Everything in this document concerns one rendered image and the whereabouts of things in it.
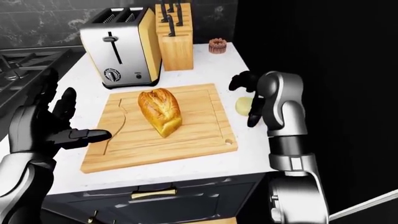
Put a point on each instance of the pale yellow round item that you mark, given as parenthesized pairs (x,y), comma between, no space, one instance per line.
(243,105)

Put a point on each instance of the dark cabinet drawer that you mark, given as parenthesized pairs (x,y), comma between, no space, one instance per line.
(155,200)

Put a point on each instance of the wooden knife block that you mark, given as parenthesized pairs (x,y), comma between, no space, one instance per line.
(175,38)

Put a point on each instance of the golden bread loaf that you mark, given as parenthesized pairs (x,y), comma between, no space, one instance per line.
(161,110)

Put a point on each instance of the wooden cutting board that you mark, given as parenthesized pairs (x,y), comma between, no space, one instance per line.
(161,127)

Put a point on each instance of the black gas stove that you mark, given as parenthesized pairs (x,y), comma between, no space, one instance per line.
(23,70)

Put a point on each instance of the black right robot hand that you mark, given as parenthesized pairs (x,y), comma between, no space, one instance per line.
(248,86)

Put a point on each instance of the small brown bundt cake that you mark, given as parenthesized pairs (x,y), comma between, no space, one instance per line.
(217,46)

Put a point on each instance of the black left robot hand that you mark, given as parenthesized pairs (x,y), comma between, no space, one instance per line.
(46,109)

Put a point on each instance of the silver two-slot toaster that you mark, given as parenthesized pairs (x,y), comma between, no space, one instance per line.
(122,46)

